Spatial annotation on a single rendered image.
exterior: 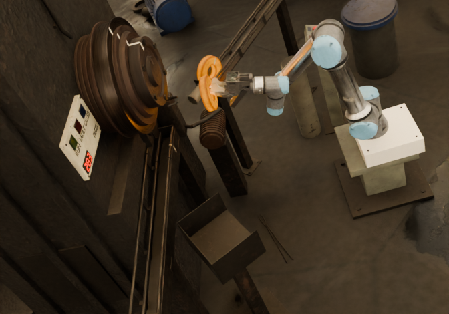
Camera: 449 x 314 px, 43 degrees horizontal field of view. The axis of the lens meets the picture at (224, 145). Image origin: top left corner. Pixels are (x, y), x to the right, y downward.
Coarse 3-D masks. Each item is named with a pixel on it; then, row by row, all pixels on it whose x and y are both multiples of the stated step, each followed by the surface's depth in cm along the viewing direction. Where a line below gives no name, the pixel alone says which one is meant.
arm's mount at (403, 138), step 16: (384, 112) 276; (400, 112) 272; (400, 128) 265; (416, 128) 261; (368, 144) 264; (384, 144) 261; (400, 144) 257; (416, 144) 258; (368, 160) 262; (384, 160) 263
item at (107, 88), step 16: (96, 32) 214; (112, 32) 215; (96, 48) 209; (96, 64) 207; (112, 64) 208; (96, 80) 207; (112, 80) 205; (112, 96) 208; (112, 112) 212; (128, 112) 214; (128, 128) 219; (144, 128) 226
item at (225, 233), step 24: (192, 216) 224; (216, 216) 231; (192, 240) 227; (216, 240) 224; (240, 240) 222; (216, 264) 204; (240, 264) 211; (240, 288) 243; (264, 288) 272; (240, 312) 267; (264, 312) 258; (288, 312) 260
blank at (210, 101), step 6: (204, 78) 248; (210, 78) 256; (204, 84) 246; (210, 84) 254; (204, 90) 246; (204, 96) 246; (210, 96) 249; (216, 96) 259; (204, 102) 247; (210, 102) 247; (216, 102) 257; (210, 108) 250; (216, 108) 254
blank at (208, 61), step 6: (204, 60) 279; (210, 60) 281; (216, 60) 285; (198, 66) 279; (204, 66) 279; (216, 66) 286; (198, 72) 279; (204, 72) 280; (216, 72) 287; (198, 78) 281
